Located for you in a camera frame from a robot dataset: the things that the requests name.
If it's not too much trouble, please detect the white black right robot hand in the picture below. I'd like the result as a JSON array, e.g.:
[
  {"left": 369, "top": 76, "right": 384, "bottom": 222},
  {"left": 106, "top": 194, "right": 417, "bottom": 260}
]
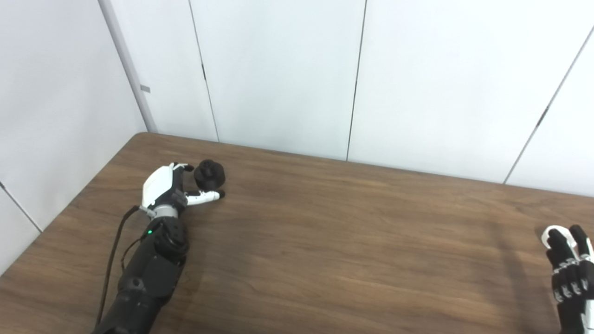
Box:
[{"left": 545, "top": 225, "right": 594, "bottom": 334}]

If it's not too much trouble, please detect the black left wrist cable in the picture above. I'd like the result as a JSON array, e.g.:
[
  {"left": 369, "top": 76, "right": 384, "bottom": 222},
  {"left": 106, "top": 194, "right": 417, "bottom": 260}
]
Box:
[{"left": 95, "top": 206, "right": 142, "bottom": 326}]

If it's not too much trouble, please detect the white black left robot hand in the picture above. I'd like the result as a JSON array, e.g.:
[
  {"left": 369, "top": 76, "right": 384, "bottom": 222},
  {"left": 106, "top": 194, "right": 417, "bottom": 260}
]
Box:
[{"left": 139, "top": 162, "right": 226, "bottom": 218}]

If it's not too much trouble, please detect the round black plastic part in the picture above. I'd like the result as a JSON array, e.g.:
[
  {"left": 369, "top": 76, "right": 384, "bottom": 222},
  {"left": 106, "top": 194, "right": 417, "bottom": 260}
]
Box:
[{"left": 194, "top": 160, "right": 227, "bottom": 192}]

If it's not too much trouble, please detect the grey wall corner post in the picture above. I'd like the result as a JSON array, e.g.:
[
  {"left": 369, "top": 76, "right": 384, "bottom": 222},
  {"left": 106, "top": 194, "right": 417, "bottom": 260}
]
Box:
[{"left": 97, "top": 0, "right": 158, "bottom": 134}]

